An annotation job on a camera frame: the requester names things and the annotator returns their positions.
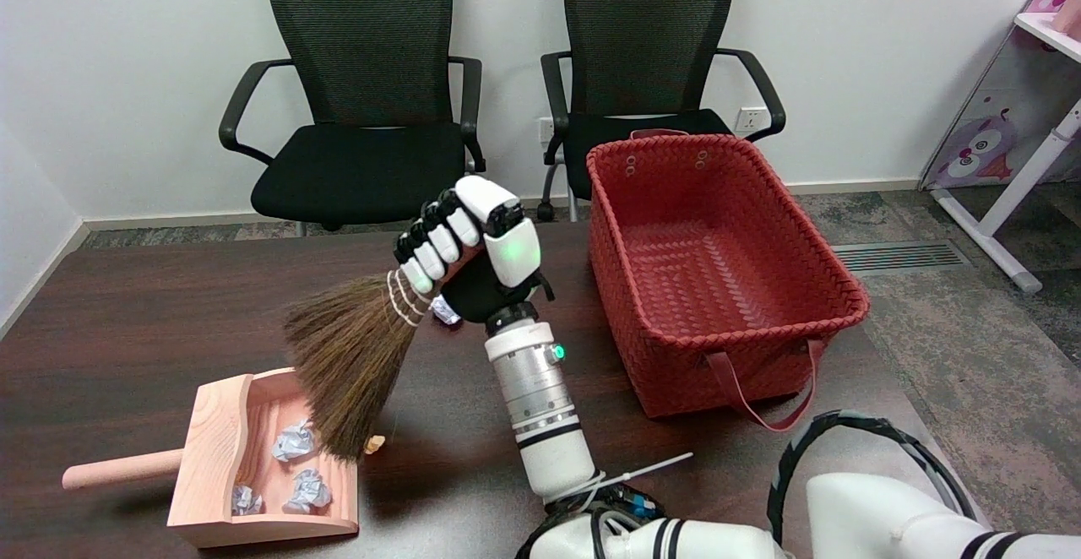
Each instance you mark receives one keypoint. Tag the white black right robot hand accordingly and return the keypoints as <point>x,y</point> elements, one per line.
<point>507,246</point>

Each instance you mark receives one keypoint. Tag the large white paper ball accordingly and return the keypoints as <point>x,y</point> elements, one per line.
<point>293,442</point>
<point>307,491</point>
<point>445,315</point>

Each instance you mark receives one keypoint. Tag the brown straw hand broom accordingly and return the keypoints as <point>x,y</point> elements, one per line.
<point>355,365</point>

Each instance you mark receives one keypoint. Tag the small tan paper ball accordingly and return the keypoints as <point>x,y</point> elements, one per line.
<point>372,443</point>

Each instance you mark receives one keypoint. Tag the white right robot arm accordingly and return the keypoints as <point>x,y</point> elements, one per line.
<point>540,407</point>

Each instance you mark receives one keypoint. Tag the wooden dustpan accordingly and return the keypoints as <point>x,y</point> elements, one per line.
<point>220,458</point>

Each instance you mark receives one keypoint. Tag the small white paper ball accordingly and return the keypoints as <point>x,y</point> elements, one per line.
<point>246,501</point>

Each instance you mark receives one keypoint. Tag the red woven basket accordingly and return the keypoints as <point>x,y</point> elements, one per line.
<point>659,306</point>

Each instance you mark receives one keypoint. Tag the black mesh office chair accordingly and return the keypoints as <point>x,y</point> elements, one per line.
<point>363,35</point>
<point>650,35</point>

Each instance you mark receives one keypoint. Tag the white zip tie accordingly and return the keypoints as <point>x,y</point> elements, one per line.
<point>650,468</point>

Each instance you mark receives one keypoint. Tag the metal floor vent grille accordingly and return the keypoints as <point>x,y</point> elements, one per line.
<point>904,257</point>

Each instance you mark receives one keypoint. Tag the pink cartoon print panel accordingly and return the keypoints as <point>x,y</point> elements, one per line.
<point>980,145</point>

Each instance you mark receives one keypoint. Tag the pink cup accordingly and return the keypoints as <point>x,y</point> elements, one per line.
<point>1072,14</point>

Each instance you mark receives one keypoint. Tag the white wall outlet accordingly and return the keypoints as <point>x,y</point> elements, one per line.
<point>752,120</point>
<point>546,129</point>

